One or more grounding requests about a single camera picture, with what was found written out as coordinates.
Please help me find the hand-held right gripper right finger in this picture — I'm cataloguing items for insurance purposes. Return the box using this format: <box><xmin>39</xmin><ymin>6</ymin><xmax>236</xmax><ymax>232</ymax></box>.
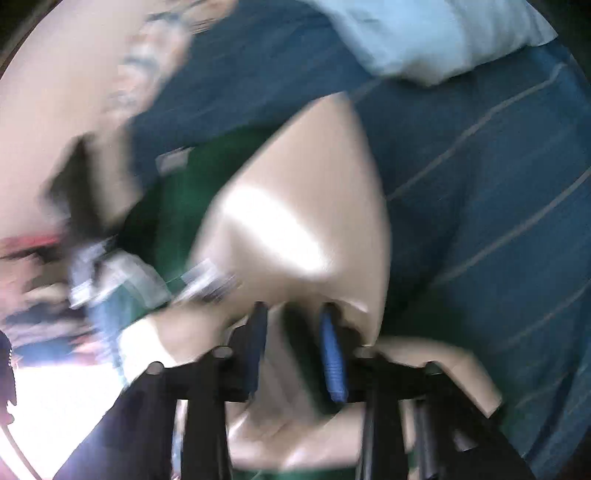
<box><xmin>320</xmin><ymin>302</ymin><xmax>536</xmax><ymax>480</ymax></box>

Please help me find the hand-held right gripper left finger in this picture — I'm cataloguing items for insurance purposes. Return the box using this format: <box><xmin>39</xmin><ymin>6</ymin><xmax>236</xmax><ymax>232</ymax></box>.
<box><xmin>53</xmin><ymin>301</ymin><xmax>269</xmax><ymax>480</ymax></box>

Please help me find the green and cream varsity jacket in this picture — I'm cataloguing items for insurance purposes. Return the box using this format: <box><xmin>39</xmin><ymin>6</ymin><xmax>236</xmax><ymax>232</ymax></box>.
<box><xmin>113</xmin><ymin>90</ymin><xmax>504</xmax><ymax>480</ymax></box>

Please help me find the clothes rack full of clothes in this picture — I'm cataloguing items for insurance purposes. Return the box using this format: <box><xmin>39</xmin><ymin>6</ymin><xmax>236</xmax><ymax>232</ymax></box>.
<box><xmin>0</xmin><ymin>233</ymin><xmax>93</xmax><ymax>365</ymax></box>

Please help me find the blue striped bed sheet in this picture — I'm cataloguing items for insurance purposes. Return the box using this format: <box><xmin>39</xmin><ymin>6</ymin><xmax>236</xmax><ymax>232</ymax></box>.
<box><xmin>124</xmin><ymin>0</ymin><xmax>591</xmax><ymax>480</ymax></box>

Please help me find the black leather jacket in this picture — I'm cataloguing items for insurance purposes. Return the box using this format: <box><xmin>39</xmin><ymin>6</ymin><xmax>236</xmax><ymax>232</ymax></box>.
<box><xmin>46</xmin><ymin>136</ymin><xmax>144</xmax><ymax>250</ymax></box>

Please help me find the plaid checked blanket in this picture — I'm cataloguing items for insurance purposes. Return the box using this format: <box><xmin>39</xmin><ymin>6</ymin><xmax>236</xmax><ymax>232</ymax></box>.
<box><xmin>106</xmin><ymin>0</ymin><xmax>241</xmax><ymax>123</ymax></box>

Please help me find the light blue duvet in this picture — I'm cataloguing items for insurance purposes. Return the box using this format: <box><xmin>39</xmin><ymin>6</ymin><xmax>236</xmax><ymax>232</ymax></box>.
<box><xmin>314</xmin><ymin>0</ymin><xmax>557</xmax><ymax>87</ymax></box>

